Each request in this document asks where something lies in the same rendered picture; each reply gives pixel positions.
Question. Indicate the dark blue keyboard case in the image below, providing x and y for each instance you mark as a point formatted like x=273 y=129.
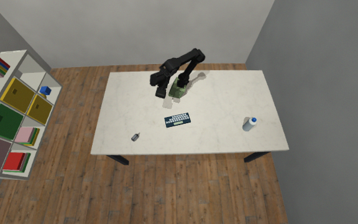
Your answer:
x=177 y=120

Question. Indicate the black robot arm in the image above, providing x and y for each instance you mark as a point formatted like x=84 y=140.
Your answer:
x=172 y=65

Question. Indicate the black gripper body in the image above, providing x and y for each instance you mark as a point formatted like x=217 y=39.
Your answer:
x=161 y=93

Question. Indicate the grey bottle with blue cap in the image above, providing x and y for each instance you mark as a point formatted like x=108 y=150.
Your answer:
x=249 y=124

